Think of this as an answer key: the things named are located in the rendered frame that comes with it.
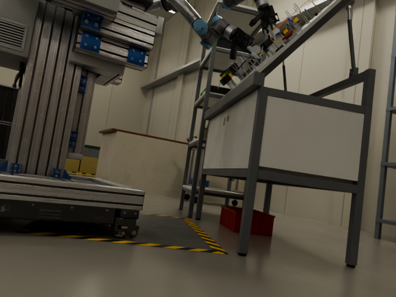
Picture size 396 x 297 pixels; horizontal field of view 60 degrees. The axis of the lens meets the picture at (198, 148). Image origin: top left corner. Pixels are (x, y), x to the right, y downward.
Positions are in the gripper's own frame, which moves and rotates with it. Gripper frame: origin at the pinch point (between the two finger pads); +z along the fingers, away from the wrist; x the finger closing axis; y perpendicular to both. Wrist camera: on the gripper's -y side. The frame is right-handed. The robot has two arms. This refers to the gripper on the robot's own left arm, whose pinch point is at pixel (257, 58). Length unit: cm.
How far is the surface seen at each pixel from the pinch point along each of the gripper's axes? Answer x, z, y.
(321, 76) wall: 335, -6, -11
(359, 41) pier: 303, 7, 52
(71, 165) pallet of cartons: 205, -222, -349
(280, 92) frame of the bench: -27.2, 28.0, -2.5
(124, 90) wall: 689, -513, -423
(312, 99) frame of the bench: -17.9, 40.5, 2.7
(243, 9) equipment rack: 103, -66, 11
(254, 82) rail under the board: -34.4, 16.3, -5.2
